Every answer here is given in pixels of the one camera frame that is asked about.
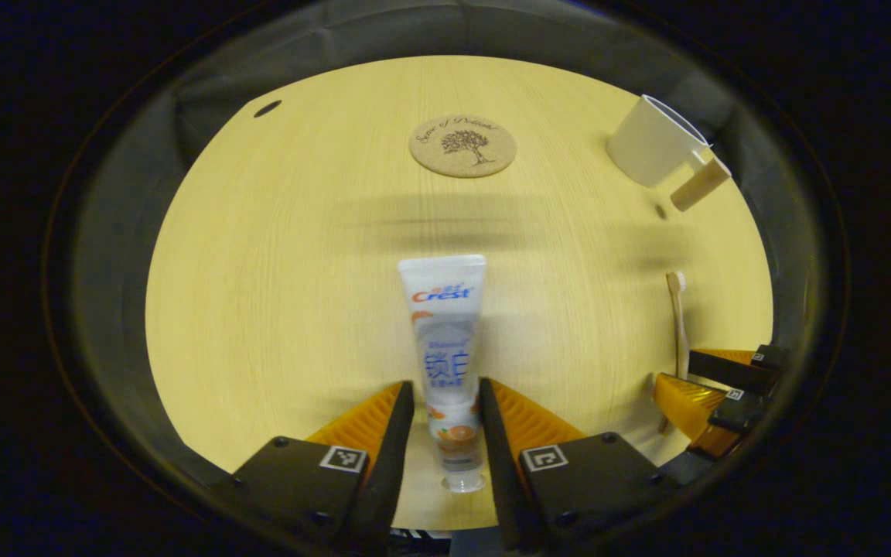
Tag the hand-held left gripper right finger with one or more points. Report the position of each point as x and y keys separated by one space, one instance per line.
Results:
x=496 y=456

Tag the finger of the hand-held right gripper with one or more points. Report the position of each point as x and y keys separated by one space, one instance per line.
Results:
x=732 y=367
x=739 y=410

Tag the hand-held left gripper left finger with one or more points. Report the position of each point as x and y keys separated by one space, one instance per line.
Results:
x=395 y=449

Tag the wooden toothbrush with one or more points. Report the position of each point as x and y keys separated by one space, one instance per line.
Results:
x=680 y=325

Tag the white toothpaste tube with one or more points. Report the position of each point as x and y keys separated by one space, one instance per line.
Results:
x=445 y=340

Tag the round cork coaster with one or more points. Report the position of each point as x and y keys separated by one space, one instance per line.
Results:
x=462 y=147

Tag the light wooden desktop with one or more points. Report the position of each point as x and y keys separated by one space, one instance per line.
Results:
x=275 y=271

